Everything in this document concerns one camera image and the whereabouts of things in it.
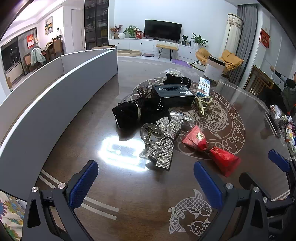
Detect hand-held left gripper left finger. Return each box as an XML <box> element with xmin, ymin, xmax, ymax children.
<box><xmin>21</xmin><ymin>160</ymin><xmax>99</xmax><ymax>241</ymax></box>

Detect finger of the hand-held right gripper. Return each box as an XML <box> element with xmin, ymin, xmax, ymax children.
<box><xmin>268</xmin><ymin>149</ymin><xmax>296</xmax><ymax>187</ymax></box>
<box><xmin>239</xmin><ymin>173</ymin><xmax>273</xmax><ymax>205</ymax></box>

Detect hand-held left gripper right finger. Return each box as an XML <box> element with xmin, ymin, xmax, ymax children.
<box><xmin>194</xmin><ymin>161</ymin><xmax>277</xmax><ymax>241</ymax></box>

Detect red gift packet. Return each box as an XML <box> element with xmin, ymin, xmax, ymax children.
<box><xmin>181</xmin><ymin>125</ymin><xmax>241</xmax><ymax>178</ymax></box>

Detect rhinestone bow hair clip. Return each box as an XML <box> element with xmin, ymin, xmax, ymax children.
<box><xmin>147</xmin><ymin>115</ymin><xmax>185</xmax><ymax>171</ymax></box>

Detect clear plastic packet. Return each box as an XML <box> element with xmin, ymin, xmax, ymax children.
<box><xmin>170</xmin><ymin>111</ymin><xmax>194</xmax><ymax>127</ymax></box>

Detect gold hair claw clip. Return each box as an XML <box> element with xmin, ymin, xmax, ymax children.
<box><xmin>193</xmin><ymin>95</ymin><xmax>213</xmax><ymax>116</ymax></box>

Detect black scrunchie white bead trim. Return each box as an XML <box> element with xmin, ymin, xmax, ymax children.
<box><xmin>112</xmin><ymin>103</ymin><xmax>141</xmax><ymax>128</ymax></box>

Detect grey bench sofa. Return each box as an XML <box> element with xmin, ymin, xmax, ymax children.
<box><xmin>0</xmin><ymin>47</ymin><xmax>118</xmax><ymax>201</ymax></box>

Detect clear frame eyeglasses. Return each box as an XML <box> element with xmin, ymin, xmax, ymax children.
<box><xmin>118</xmin><ymin>85</ymin><xmax>153</xmax><ymax>105</ymax></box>

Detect black rhinestone scrunchie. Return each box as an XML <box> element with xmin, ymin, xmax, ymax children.
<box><xmin>139</xmin><ymin>97</ymin><xmax>172</xmax><ymax>124</ymax></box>

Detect blue and white box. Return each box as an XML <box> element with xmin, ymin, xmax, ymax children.
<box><xmin>195</xmin><ymin>77</ymin><xmax>211</xmax><ymax>98</ymax></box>

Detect brown fish-patterned desktop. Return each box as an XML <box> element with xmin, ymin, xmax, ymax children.
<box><xmin>0</xmin><ymin>57</ymin><xmax>296</xmax><ymax>241</ymax></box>

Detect pile of assorted packets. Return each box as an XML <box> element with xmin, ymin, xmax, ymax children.
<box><xmin>269</xmin><ymin>104</ymin><xmax>296</xmax><ymax>156</ymax></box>

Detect silver metal bar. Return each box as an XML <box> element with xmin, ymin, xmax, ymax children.
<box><xmin>264</xmin><ymin>112</ymin><xmax>282</xmax><ymax>138</ymax></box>

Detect floral cloth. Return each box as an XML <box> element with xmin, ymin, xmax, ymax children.
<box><xmin>0</xmin><ymin>190</ymin><xmax>26</xmax><ymax>241</ymax></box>

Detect black printed box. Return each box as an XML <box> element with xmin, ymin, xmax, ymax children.
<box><xmin>151</xmin><ymin>85</ymin><xmax>196</xmax><ymax>108</ymax></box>

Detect tall cylindrical jar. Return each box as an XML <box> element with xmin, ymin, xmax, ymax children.
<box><xmin>204</xmin><ymin>56</ymin><xmax>226</xmax><ymax>85</ymax></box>

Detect black beaded hair accessory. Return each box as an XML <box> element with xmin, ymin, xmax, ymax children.
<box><xmin>163</xmin><ymin>74</ymin><xmax>191</xmax><ymax>89</ymax></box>

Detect yellow lounge chair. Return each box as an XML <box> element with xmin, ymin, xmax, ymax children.
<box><xmin>195</xmin><ymin>47</ymin><xmax>213</xmax><ymax>66</ymax></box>
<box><xmin>220</xmin><ymin>50</ymin><xmax>244</xmax><ymax>70</ymax></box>

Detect clear bag with gold contents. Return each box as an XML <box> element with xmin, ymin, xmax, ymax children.
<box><xmin>165</xmin><ymin>68</ymin><xmax>184</xmax><ymax>78</ymax></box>

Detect purple floor mat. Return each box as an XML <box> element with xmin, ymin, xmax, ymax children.
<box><xmin>171</xmin><ymin>59</ymin><xmax>192</xmax><ymax>68</ymax></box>

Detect grey curtain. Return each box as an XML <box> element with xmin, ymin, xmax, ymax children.
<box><xmin>231</xmin><ymin>5</ymin><xmax>262</xmax><ymax>84</ymax></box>

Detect covered standing air conditioner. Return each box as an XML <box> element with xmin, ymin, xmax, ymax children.
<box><xmin>223</xmin><ymin>13</ymin><xmax>244</xmax><ymax>56</ymax></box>

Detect jacket on chair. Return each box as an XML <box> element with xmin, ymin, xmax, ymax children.
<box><xmin>31</xmin><ymin>47</ymin><xmax>47</xmax><ymax>67</ymax></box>

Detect beige pet bed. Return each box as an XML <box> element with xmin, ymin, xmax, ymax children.
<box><xmin>117</xmin><ymin>49</ymin><xmax>142</xmax><ymax>57</ymax></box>

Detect wooden dining chair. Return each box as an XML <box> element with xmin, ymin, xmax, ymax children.
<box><xmin>52</xmin><ymin>37</ymin><xmax>64</xmax><ymax>59</ymax></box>

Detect large leafy potted plant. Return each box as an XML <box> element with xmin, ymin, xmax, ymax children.
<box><xmin>190</xmin><ymin>33</ymin><xmax>208</xmax><ymax>48</ymax></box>

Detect dark glass balcony door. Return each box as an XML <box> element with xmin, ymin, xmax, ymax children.
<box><xmin>0</xmin><ymin>27</ymin><xmax>38</xmax><ymax>77</ymax></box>

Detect wooden bench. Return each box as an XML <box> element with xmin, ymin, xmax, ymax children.
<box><xmin>155</xmin><ymin>44</ymin><xmax>178</xmax><ymax>61</ymax></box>

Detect white television cabinet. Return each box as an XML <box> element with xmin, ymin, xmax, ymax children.
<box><xmin>109</xmin><ymin>38</ymin><xmax>204</xmax><ymax>62</ymax></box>

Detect red flower bouquet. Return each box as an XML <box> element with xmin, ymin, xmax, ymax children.
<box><xmin>110</xmin><ymin>24</ymin><xmax>123</xmax><ymax>39</ymax></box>

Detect green potted plant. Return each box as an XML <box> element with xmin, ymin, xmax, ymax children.
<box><xmin>124</xmin><ymin>25</ymin><xmax>139</xmax><ymax>38</ymax></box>

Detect dark glass cabinet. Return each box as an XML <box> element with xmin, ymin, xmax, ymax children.
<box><xmin>84</xmin><ymin>0</ymin><xmax>109</xmax><ymax>50</ymax></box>

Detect black television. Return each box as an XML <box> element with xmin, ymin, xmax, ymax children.
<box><xmin>144</xmin><ymin>20</ymin><xmax>182</xmax><ymax>42</ymax></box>

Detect red wall hanging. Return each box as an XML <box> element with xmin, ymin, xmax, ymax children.
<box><xmin>259</xmin><ymin>28</ymin><xmax>270</xmax><ymax>49</ymax></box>

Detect framed wall painting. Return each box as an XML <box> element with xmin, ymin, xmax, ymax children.
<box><xmin>45</xmin><ymin>16</ymin><xmax>53</xmax><ymax>36</ymax></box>

